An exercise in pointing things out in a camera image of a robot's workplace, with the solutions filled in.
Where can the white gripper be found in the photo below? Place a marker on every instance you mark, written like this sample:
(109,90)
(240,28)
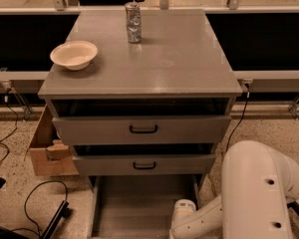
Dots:
(181,209)

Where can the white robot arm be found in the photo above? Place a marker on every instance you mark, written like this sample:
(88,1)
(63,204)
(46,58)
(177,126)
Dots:
(257,184)

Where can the black stand leg left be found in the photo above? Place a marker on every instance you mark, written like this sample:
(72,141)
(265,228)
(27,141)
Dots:
(63,211)

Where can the grey top drawer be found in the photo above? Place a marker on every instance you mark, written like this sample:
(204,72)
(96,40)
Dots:
(141,130)

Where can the grey middle drawer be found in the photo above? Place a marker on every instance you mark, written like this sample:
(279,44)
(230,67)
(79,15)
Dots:
(144,164)

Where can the grey bottom drawer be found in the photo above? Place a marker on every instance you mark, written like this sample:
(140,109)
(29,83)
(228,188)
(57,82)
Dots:
(137,206)

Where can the grey drawer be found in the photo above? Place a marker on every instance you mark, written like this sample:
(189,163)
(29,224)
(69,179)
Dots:
(141,130)
(144,164)
(137,206)

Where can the grey drawer cabinet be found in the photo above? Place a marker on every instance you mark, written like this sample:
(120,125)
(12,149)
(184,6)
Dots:
(177,69)

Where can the cardboard box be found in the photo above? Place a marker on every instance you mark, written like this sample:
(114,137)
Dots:
(49,156)

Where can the white bowl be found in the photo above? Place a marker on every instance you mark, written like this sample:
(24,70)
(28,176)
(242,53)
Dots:
(74,55)

